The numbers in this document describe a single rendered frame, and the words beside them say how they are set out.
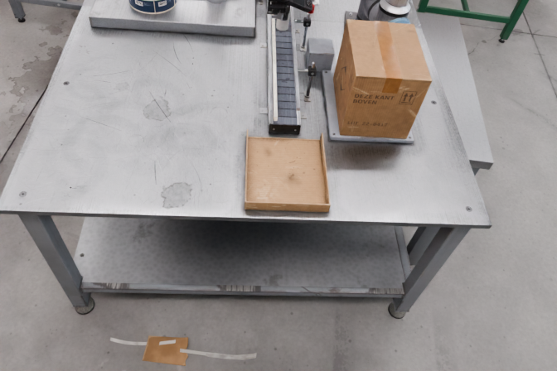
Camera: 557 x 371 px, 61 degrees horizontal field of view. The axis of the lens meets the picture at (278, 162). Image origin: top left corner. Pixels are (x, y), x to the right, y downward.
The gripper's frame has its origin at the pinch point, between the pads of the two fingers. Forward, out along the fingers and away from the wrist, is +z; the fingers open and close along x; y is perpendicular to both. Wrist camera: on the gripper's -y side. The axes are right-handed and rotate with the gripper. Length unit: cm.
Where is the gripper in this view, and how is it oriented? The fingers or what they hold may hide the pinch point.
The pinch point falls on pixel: (283, 16)
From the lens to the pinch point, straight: 193.5
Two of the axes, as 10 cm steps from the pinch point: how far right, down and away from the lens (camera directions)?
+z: -0.9, 1.6, 9.8
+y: -10.0, -0.4, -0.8
